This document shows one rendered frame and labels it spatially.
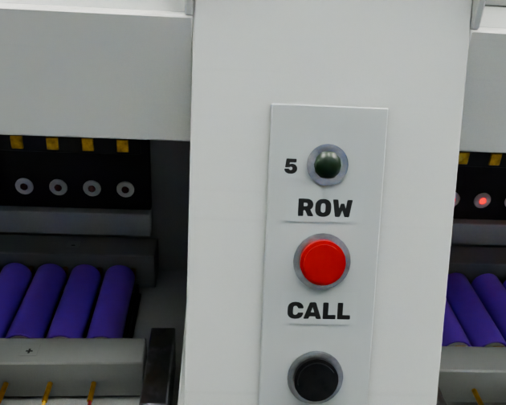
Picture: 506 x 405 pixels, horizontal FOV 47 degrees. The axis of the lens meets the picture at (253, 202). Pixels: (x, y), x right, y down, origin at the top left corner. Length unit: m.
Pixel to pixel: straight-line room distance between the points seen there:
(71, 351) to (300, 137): 0.16
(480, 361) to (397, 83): 0.16
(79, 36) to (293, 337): 0.13
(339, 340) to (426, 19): 0.12
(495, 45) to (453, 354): 0.16
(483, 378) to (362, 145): 0.16
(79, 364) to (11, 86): 0.14
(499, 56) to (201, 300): 0.13
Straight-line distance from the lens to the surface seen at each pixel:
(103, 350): 0.30
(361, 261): 0.21
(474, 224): 0.41
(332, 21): 0.21
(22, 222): 0.39
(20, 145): 0.37
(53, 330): 0.32
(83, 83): 0.21
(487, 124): 0.23
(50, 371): 0.30
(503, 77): 0.23
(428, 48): 0.21
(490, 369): 0.32
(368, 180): 0.21
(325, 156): 0.20
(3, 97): 0.22
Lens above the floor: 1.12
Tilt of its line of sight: 8 degrees down
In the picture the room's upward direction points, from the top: 2 degrees clockwise
